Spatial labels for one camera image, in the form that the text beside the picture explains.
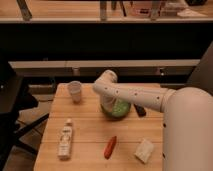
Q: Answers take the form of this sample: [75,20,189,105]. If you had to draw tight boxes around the green ceramic bowl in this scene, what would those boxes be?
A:
[100,99,131,119]

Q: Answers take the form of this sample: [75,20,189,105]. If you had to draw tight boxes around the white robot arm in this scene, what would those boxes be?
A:
[93,70,213,171]

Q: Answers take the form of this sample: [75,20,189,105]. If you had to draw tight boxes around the white plastic cup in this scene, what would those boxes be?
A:
[68,81,82,103]

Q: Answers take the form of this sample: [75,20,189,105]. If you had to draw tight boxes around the black rectangular remote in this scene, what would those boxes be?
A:
[135,105,146,117]

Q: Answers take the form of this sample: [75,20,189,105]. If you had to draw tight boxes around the white lotion bottle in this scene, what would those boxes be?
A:
[58,119,73,160]

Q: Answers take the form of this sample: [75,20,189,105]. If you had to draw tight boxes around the white sponge block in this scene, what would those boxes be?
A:
[134,139,154,164]

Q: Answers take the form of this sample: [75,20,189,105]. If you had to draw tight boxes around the black chair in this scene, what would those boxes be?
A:
[0,56,49,171]

